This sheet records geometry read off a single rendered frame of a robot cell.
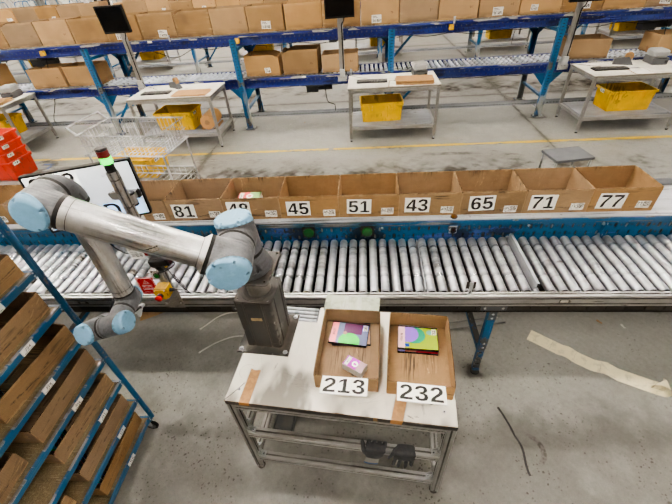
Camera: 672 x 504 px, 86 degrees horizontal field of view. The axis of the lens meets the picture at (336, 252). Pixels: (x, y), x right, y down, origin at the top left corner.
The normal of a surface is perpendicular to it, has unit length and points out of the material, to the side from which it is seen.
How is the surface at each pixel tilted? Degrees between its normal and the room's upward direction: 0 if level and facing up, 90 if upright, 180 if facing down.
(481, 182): 89
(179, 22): 90
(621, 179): 90
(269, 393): 0
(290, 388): 0
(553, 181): 90
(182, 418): 0
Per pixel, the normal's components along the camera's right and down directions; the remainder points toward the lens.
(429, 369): -0.04, -0.77
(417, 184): -0.05, 0.62
